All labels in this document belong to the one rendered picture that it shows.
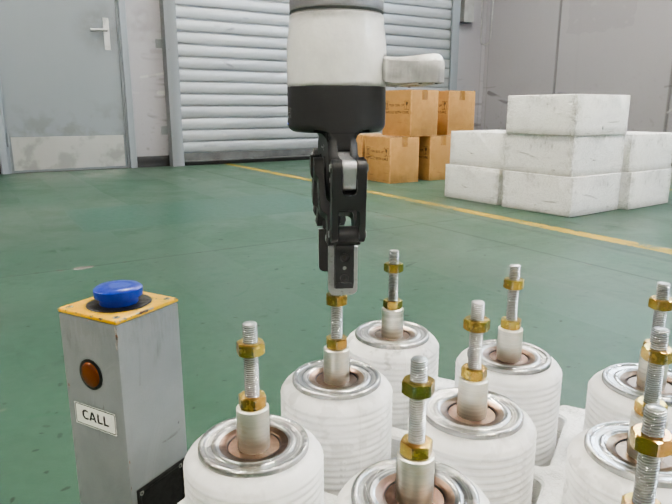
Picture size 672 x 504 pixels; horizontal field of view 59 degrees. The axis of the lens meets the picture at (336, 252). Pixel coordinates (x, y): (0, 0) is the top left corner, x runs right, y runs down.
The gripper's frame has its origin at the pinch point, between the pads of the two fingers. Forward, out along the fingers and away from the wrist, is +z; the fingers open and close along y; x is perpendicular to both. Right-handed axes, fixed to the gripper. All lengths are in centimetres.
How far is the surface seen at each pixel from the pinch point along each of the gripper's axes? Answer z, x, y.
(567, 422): 17.2, 23.0, -2.4
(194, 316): 35, -22, -90
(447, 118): -6, 126, -360
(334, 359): 7.7, -0.3, 1.1
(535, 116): -9, 123, -223
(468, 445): 10.3, 7.8, 11.1
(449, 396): 9.8, 8.4, 4.9
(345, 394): 9.7, 0.2, 3.6
